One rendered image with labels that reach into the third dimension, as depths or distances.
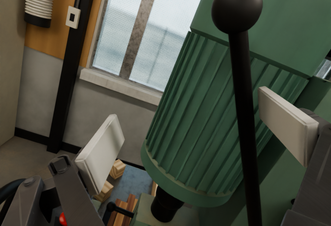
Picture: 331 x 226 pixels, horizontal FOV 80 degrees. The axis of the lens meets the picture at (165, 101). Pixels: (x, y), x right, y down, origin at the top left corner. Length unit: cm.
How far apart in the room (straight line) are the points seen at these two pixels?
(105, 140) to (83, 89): 165
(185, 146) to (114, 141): 12
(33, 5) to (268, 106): 157
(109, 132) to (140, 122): 164
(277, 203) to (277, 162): 7
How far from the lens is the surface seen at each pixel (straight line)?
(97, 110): 184
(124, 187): 71
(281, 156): 32
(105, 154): 16
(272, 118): 17
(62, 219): 47
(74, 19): 161
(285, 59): 24
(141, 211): 45
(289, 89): 27
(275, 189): 35
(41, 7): 163
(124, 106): 176
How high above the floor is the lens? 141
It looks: 21 degrees down
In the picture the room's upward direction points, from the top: 22 degrees clockwise
